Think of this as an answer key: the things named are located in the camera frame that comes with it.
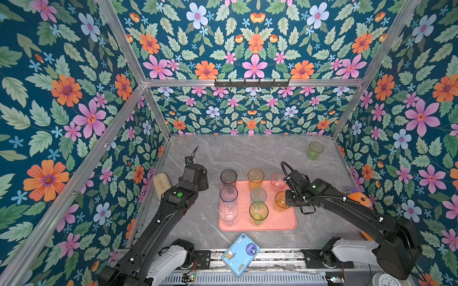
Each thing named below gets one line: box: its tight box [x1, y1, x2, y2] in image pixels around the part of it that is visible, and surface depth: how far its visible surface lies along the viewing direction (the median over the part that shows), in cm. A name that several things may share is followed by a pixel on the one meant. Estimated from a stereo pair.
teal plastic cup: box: [249, 187, 268, 204], surface depth 85 cm
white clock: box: [372, 272, 401, 286], surface depth 67 cm
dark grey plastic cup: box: [220, 168, 238, 188], surface depth 87 cm
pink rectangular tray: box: [218, 179, 298, 232], surface depth 84 cm
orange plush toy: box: [347, 191, 374, 210], surface depth 83 cm
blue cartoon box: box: [221, 232, 261, 278], surface depth 72 cm
